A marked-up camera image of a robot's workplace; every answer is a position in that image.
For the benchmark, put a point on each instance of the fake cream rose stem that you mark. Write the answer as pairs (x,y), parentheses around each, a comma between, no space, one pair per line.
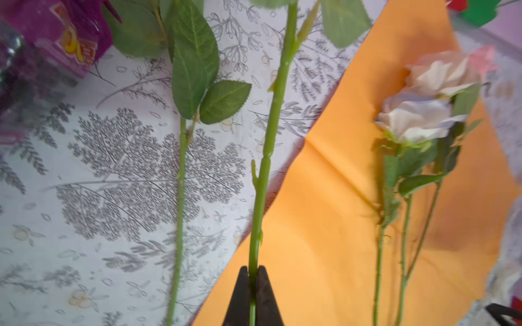
(411,124)

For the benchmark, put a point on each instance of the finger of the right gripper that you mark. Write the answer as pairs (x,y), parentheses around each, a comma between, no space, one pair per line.
(503,315)

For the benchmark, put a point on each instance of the orange wrapping paper sheet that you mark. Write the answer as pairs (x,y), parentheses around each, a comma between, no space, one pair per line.
(320,233)

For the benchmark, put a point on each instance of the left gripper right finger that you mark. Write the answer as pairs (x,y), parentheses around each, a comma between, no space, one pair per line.
(267,311)

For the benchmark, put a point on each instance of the fake pale rose stem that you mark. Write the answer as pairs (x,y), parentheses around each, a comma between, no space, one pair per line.
(149,28)

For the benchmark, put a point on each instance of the purple plastic snack bag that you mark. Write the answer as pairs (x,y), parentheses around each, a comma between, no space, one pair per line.
(47,47)

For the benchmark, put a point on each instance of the fake pink rose stem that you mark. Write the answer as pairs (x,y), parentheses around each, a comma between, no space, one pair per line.
(343,23)

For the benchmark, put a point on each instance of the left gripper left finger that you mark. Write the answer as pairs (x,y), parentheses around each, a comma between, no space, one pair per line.
(238,312)

